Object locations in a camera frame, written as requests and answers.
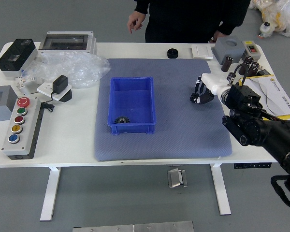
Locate grey block with round hole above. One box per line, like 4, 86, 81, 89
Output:
212, 36, 246, 65

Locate black-lidded white enclosure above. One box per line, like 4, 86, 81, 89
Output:
0, 38, 39, 78

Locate brown cylindrical capacitor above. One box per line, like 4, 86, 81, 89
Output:
246, 62, 261, 78
238, 56, 254, 75
221, 56, 233, 73

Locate white wall switch panel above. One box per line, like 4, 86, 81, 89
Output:
191, 44, 214, 59

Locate person's left hand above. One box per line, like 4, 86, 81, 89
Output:
209, 31, 223, 44

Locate black power adapter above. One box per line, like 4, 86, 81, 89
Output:
52, 74, 69, 94

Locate small white connector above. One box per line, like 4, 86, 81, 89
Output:
15, 76, 43, 89

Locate yellow white carton box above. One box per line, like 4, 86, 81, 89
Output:
241, 74, 290, 121

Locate distribution box with clear cover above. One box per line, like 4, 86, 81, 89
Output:
38, 30, 97, 55

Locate clear plastic bag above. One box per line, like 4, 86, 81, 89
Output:
23, 50, 111, 89

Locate metal bracket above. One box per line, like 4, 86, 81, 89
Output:
167, 168, 189, 189

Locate white power socket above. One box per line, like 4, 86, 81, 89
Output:
37, 82, 73, 102

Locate person's right hand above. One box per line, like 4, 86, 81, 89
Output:
127, 11, 145, 34

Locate person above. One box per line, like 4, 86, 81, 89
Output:
127, 0, 251, 44

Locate black table control panel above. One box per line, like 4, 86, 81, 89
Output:
233, 163, 273, 169

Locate grey push-button control station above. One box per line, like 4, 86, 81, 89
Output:
1, 96, 44, 160

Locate grey two-button switch box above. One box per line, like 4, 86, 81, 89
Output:
241, 40, 261, 62

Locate white table leg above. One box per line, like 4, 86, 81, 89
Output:
210, 163, 232, 216
40, 166, 61, 222

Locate blue plastic box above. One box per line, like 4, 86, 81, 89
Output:
107, 76, 157, 135

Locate grey-blue foam mat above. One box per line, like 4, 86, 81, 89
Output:
94, 58, 233, 162

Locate plastic-wrapped plush toys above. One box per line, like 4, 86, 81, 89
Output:
246, 0, 290, 37

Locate white plush toy black cap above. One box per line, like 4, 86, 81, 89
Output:
260, 22, 276, 39

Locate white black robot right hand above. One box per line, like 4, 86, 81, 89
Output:
190, 72, 230, 105

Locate grey enclosure with window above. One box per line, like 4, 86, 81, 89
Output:
0, 85, 17, 123

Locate black adapter cord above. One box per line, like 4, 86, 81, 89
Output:
40, 91, 55, 113

